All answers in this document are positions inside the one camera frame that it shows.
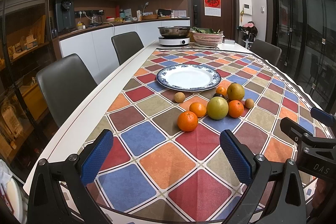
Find far grey chair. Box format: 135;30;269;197
111;31;144;65

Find orange mandarin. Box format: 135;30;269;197
228;100;244;118
177;111;198;132
189;102;207;118

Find black glass sliding door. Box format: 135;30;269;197
267;0;335;112

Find brown longan fruit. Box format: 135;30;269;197
244;98;255;109
174;92;186;103

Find green leafy vegetables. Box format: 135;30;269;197
192;27;223;35

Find small grey box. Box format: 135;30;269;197
224;39;235;44

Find dark plum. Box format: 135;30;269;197
213;93;225;99

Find small back mandarin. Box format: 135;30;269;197
216;86;227;97

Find white induction cooker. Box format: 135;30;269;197
158;37;190;47

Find large green pear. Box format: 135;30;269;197
207;97;228;120

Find right grey chair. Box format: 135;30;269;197
249;39;282;66

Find white lower cabinets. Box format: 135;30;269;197
60;19;190;84

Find grey chair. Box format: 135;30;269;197
249;39;282;66
37;53;97;127
111;31;144;65

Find small cart with pink toy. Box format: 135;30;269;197
237;21;258;49

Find colourful checkered tablecloth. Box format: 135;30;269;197
59;48;332;223

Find red fu calendar poster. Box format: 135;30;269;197
204;0;222;17

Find wall intercom panel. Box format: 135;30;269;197
243;3;252;15

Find near grey chair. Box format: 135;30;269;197
37;53;97;127

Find steel pot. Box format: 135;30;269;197
158;26;191;38

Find pink vegetable basket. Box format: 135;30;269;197
189;32;224;47

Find dark brown door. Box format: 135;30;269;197
188;0;239;40

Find blue rimmed white plate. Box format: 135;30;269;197
156;64;222;92

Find large yellow pear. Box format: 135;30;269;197
227;83;245;101

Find black water dispenser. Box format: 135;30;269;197
55;0;76;33

